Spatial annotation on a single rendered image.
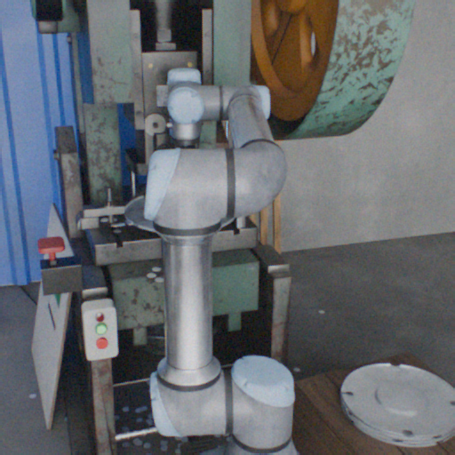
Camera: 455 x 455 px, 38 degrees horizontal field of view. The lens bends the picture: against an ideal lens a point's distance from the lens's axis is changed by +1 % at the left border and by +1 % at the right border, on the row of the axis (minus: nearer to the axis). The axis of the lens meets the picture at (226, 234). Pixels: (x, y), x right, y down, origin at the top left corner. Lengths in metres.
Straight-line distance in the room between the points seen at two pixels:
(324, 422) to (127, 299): 0.58
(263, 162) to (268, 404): 0.44
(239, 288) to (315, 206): 1.68
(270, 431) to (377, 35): 0.86
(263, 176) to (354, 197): 2.42
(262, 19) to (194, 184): 1.13
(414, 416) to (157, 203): 0.91
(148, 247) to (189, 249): 0.66
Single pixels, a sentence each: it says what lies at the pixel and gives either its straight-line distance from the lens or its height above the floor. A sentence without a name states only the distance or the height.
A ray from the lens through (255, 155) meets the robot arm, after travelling 1.08.
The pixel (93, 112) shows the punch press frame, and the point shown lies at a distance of 1.95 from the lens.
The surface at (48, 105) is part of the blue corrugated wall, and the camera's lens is 2.88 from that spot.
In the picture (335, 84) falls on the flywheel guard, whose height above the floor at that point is 1.12.
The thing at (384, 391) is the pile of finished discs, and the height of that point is 0.38.
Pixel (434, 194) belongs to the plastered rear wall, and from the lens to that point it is 3.72.
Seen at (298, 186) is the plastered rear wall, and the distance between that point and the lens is 3.31.
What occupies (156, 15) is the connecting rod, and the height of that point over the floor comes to 1.25.
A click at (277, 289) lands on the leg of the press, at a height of 0.59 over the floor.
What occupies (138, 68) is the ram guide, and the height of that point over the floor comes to 1.14.
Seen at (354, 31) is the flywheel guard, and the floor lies 1.24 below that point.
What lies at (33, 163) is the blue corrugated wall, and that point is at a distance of 2.96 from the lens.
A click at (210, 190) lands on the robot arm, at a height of 1.04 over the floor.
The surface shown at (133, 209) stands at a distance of 1.72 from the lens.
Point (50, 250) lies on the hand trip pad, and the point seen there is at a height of 0.75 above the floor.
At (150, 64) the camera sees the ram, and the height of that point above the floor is 1.14.
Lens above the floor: 1.38
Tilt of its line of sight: 22 degrees down
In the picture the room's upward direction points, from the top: 1 degrees clockwise
